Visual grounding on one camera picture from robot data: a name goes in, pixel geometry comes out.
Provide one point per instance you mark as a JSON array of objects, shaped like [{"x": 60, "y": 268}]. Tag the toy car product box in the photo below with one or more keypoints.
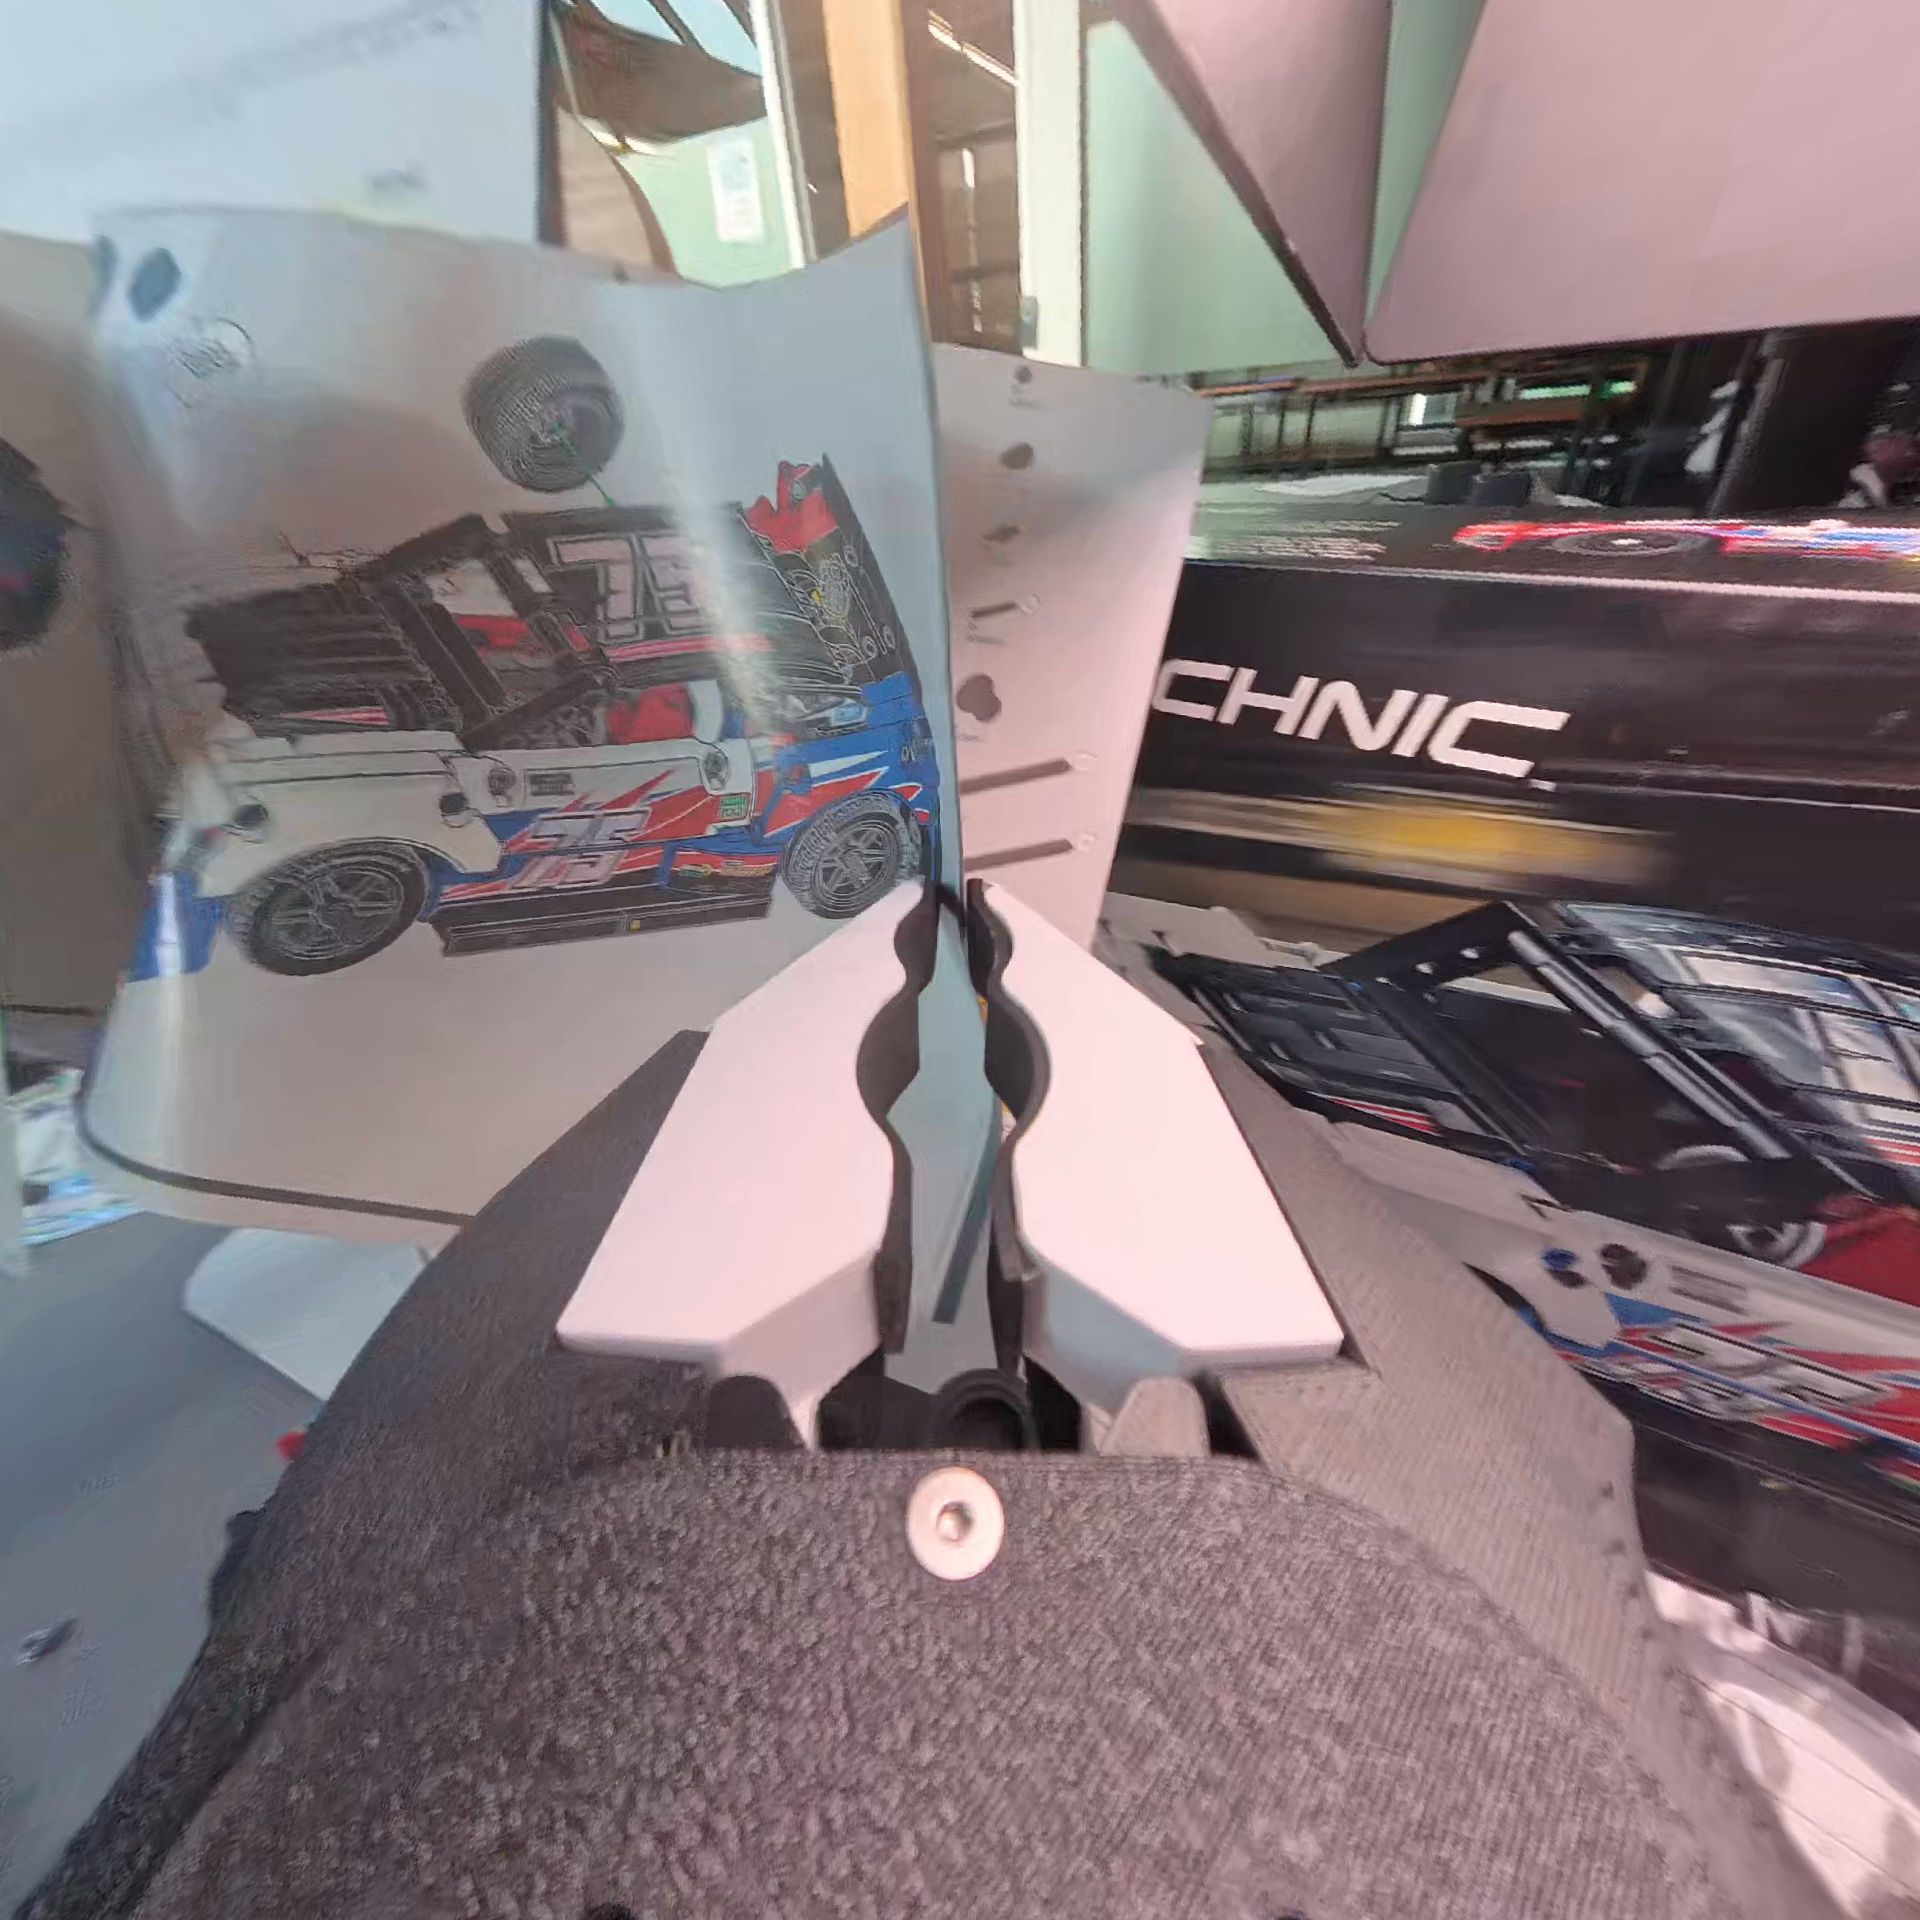
[{"x": 1500, "y": 661}]

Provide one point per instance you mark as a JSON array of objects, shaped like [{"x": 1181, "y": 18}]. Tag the clear plastic bag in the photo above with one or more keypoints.
[{"x": 1800, "y": 1770}]

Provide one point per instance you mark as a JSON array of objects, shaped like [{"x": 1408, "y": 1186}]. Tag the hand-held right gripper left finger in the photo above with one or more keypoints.
[{"x": 733, "y": 1184}]

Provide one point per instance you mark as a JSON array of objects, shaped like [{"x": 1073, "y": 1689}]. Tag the white folding stand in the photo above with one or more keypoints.
[{"x": 283, "y": 1305}]

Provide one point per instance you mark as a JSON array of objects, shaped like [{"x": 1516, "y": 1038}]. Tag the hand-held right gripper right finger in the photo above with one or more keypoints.
[{"x": 1171, "y": 1201}]

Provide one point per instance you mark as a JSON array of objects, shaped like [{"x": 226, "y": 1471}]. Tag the white printed notice sheet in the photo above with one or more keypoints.
[{"x": 225, "y": 105}]

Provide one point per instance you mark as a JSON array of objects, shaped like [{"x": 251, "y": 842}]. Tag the white booklet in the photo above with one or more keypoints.
[{"x": 451, "y": 376}]

